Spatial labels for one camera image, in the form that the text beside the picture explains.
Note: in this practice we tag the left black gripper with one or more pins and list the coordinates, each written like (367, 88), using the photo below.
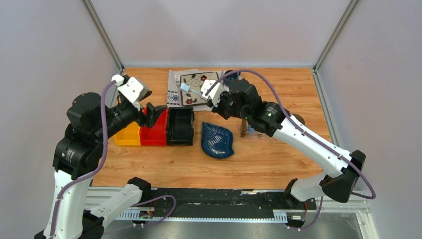
(152, 116)

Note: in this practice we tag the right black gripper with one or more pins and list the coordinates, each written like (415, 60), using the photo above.
(217, 109)

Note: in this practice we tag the blue toothpaste tube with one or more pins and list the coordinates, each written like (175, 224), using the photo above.
(250, 130)

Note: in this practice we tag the white toothbrush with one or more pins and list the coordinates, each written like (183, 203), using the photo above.
(186, 88)

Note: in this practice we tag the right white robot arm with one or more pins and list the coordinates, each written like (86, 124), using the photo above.
(340, 166)

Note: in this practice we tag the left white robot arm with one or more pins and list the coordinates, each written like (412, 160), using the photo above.
(78, 154)

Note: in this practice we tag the red plastic bin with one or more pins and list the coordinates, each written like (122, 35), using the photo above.
(157, 135)

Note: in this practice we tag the white patterned placemat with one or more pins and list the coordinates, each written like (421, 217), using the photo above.
(172, 95)

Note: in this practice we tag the dark blue ceramic mug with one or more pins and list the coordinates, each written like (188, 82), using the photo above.
(231, 76)

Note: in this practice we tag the black plastic bin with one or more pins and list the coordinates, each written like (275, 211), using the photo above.
(180, 129)

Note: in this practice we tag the yellow plastic bin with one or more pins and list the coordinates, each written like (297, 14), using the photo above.
(129, 136)

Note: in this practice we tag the blue shell-shaped dish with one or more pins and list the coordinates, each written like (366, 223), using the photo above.
(217, 141)

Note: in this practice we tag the silver fork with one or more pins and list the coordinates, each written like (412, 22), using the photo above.
(178, 84)

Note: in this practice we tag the square floral ceramic plate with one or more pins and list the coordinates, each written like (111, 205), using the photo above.
(195, 81)

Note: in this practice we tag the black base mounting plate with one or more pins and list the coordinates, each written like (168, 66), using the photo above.
(190, 203)

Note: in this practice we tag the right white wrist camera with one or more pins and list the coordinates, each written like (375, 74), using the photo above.
(211, 91)

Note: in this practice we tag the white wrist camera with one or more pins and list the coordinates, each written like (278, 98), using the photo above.
(132, 88)
(211, 91)

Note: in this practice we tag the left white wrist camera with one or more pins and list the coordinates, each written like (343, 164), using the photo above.
(132, 88)

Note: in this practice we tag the clear glass tray wooden handles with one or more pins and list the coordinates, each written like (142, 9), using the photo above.
(256, 136)

